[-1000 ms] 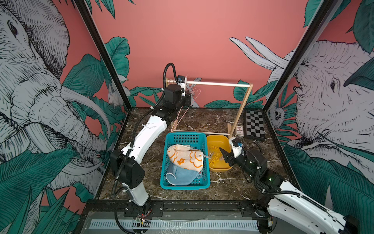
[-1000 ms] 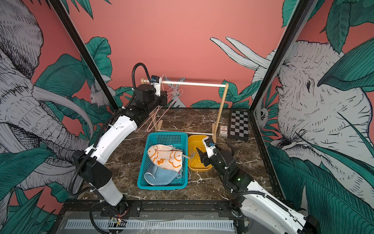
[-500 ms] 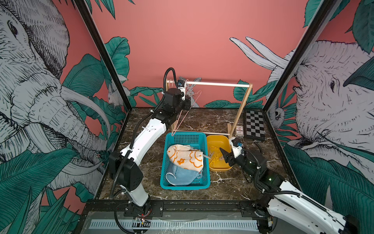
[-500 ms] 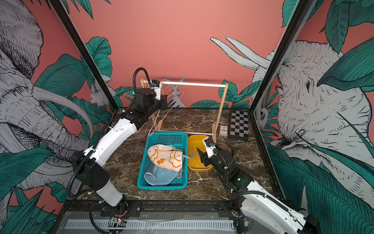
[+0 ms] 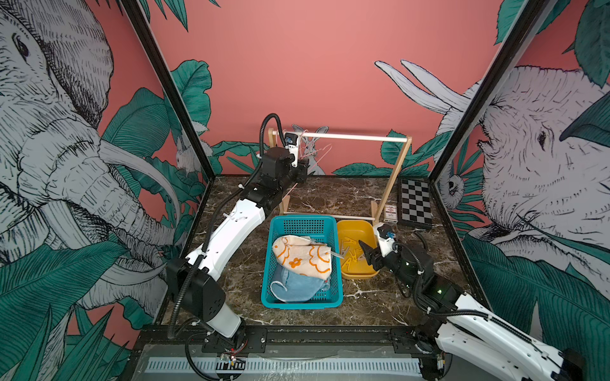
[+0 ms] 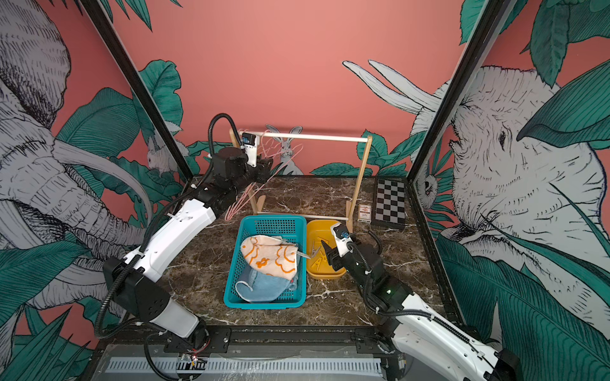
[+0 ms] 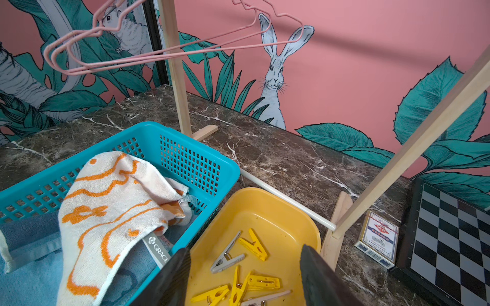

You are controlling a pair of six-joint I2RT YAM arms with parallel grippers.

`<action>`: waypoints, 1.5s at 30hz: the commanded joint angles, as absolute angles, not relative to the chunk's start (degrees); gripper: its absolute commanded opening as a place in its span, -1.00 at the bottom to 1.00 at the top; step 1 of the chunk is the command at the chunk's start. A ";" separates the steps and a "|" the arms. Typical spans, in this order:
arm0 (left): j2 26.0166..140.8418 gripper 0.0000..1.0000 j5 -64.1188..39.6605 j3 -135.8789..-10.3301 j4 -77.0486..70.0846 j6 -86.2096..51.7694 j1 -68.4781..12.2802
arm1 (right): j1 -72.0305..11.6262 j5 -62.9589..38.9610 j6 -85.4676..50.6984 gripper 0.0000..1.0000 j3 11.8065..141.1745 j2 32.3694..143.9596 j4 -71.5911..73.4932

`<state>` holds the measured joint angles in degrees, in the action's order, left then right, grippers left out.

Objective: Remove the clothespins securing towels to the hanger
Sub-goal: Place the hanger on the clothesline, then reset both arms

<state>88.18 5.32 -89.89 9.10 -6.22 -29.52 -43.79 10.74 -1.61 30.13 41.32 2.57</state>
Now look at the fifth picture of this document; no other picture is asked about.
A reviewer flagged yellow clothespin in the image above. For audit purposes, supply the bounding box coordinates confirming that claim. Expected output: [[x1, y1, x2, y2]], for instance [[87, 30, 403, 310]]
[[342, 257, 359, 271]]

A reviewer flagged pink wire hanger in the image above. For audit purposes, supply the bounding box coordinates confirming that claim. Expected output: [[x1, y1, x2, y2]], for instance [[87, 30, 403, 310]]
[[294, 126, 315, 159]]

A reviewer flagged grey clothespin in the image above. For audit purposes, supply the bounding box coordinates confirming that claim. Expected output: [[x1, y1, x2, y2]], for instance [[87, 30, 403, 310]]
[[330, 252, 345, 260]]

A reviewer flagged cream orange towel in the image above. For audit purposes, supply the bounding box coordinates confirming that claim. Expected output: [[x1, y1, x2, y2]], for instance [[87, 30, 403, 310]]
[[271, 235, 333, 280]]

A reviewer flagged dark blue towel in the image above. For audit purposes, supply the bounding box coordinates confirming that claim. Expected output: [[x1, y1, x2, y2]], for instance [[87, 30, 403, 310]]
[[269, 266, 330, 303]]

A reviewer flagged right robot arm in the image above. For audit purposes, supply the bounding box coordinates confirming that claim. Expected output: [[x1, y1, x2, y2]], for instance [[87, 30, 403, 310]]
[[359, 236, 586, 380]]

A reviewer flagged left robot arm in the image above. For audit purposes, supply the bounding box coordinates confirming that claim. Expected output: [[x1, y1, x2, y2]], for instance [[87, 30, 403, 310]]
[[167, 128, 308, 342]]

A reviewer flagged yellow plastic tray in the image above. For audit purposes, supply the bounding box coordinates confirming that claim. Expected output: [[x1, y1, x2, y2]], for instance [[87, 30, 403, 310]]
[[337, 220, 379, 279]]

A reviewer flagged small white red box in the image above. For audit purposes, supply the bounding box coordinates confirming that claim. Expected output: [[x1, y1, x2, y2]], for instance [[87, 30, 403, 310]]
[[384, 205, 398, 223]]

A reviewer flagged wooden clothes rack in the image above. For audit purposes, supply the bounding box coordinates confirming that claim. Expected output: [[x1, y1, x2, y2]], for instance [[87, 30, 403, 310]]
[[268, 129, 414, 225]]

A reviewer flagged teal plastic basket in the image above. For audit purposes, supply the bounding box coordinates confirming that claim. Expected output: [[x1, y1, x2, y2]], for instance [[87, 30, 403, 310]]
[[261, 214, 343, 310]]

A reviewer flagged checkerboard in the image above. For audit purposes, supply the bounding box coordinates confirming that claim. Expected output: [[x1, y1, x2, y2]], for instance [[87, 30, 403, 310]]
[[398, 179, 433, 230]]

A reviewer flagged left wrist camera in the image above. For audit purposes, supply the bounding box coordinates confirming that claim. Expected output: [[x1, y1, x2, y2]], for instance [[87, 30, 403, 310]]
[[284, 133, 300, 168]]

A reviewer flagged white slotted cable duct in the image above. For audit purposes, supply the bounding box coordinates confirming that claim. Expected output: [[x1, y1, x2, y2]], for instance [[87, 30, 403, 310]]
[[144, 356, 423, 377]]

